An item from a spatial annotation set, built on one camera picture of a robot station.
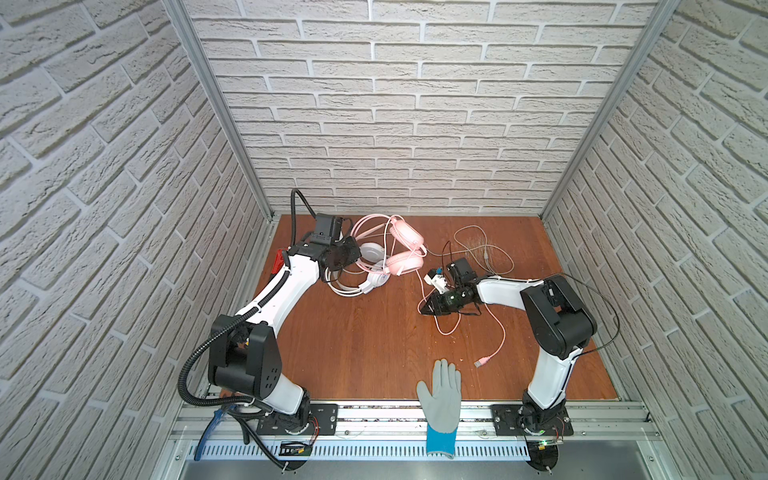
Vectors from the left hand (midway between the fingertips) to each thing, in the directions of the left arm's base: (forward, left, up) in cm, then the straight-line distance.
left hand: (360, 246), depth 86 cm
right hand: (-12, -20, -18) cm, 29 cm away
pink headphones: (-6, -13, +9) cm, 17 cm away
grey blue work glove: (-40, -21, -18) cm, 49 cm away
